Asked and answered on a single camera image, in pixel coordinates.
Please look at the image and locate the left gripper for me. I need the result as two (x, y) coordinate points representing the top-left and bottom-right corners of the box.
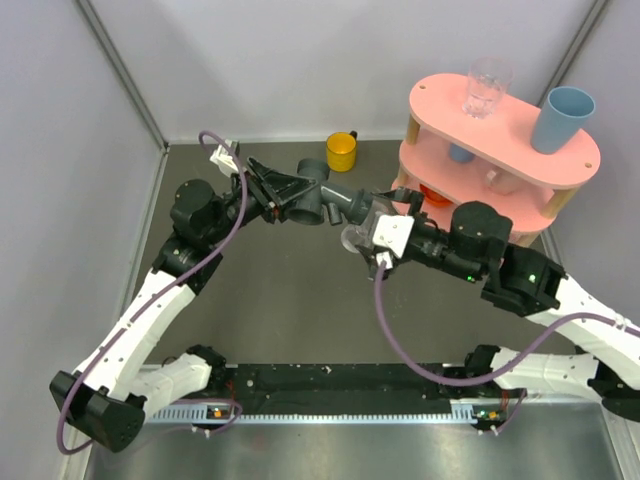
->
(204, 156), (318, 245)

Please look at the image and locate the grey plastic pipe fitting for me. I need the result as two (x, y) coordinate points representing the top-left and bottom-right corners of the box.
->
(284, 158), (373, 226)

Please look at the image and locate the clear trap with grey nut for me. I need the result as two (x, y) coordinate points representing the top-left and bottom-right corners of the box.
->
(340, 200), (396, 254)

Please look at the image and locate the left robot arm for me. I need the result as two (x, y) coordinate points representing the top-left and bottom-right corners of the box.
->
(50, 159), (320, 455)

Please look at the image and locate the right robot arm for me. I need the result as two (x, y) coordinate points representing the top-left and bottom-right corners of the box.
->
(360, 187), (639, 421)

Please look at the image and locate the orange bowl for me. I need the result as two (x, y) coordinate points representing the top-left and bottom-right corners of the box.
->
(419, 184), (453, 208)

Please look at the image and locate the pink three-tier shelf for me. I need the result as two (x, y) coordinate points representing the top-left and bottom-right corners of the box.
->
(393, 73), (601, 246)

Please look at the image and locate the yellow mug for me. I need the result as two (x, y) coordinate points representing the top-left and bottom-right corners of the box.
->
(325, 131), (358, 173)

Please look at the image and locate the pink translucent mug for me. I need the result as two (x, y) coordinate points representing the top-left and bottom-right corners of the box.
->
(485, 168), (521, 196)

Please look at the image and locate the clear drinking glass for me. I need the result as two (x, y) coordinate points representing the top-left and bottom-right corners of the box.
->
(462, 57), (514, 119)

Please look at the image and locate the tall blue cup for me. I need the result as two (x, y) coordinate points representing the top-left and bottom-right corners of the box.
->
(530, 86), (596, 155)

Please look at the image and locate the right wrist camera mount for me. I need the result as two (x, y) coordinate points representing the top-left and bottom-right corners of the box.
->
(373, 215), (415, 257)

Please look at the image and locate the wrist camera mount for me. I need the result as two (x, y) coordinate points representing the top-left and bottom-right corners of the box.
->
(373, 215), (415, 257)
(209, 140), (240, 178)

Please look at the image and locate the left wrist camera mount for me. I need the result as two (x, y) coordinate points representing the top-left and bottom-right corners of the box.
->
(209, 140), (240, 178)

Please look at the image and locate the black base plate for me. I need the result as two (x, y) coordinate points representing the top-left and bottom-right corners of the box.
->
(215, 364), (480, 415)

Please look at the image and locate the grey slotted cable duct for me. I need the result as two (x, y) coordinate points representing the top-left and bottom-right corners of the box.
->
(147, 403), (506, 426)

